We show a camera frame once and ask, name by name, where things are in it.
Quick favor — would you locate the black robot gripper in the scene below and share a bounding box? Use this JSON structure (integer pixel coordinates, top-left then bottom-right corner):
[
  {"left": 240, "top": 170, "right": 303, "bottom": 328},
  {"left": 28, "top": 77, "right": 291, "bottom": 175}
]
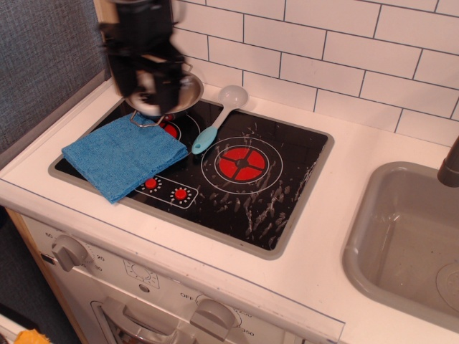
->
[{"left": 100, "top": 3, "right": 185, "bottom": 114}]

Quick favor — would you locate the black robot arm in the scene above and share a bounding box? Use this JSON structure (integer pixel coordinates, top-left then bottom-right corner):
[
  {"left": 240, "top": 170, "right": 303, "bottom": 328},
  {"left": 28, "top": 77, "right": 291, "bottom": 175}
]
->
[{"left": 99, "top": 1, "right": 185, "bottom": 115}]

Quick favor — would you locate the stainless steel bowl pan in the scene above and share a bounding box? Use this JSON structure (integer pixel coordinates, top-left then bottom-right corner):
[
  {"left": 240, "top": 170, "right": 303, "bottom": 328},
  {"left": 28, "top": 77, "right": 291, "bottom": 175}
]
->
[{"left": 126, "top": 62, "right": 204, "bottom": 128}]

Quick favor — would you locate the blue folded cloth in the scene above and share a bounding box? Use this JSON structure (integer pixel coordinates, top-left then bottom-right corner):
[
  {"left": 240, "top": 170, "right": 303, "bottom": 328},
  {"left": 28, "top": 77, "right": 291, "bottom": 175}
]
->
[{"left": 62, "top": 114, "right": 188, "bottom": 204}]

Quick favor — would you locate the black toy stovetop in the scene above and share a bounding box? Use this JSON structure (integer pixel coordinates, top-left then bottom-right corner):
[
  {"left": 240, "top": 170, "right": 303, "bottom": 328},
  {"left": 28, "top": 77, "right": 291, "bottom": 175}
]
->
[{"left": 122, "top": 111, "right": 334, "bottom": 259}]

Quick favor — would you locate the grey timer knob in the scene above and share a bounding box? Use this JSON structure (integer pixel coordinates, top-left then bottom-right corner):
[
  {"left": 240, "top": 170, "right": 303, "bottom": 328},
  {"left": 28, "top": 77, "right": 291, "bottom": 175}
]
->
[{"left": 52, "top": 235, "right": 88, "bottom": 272}]

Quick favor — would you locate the grey oven temperature knob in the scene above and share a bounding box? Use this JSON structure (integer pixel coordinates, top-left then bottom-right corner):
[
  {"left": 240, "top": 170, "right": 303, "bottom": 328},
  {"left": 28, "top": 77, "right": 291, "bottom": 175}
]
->
[{"left": 190, "top": 299, "right": 236, "bottom": 341}]

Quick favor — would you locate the yellow object at corner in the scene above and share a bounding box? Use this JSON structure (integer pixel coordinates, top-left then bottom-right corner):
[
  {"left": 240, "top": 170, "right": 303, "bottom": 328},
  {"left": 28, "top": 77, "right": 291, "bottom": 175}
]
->
[{"left": 14, "top": 329, "right": 51, "bottom": 344}]

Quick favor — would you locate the grey sink basin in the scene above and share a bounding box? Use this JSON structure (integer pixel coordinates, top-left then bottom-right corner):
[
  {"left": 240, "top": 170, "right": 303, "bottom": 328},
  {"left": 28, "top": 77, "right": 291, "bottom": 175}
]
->
[{"left": 343, "top": 162, "right": 458, "bottom": 332}]

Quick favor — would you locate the grey faucet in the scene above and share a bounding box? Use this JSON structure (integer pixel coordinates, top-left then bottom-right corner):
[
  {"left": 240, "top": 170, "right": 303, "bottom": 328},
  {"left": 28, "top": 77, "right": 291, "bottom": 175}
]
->
[{"left": 437, "top": 137, "right": 459, "bottom": 188}]

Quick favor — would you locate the wooden side post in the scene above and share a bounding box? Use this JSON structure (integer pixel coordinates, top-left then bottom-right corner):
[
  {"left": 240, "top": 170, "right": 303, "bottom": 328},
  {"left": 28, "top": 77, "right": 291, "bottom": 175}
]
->
[{"left": 93, "top": 0, "right": 119, "bottom": 24}]

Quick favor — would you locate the white spoon blue handle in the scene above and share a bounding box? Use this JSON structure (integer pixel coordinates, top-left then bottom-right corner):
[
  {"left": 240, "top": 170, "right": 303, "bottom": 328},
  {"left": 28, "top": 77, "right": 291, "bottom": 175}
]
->
[{"left": 191, "top": 85, "right": 250, "bottom": 155}]

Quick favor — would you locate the grey oven door handle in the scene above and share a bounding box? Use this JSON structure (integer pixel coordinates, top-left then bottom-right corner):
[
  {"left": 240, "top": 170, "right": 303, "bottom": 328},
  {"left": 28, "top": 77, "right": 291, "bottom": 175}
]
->
[{"left": 100, "top": 298, "right": 179, "bottom": 343}]

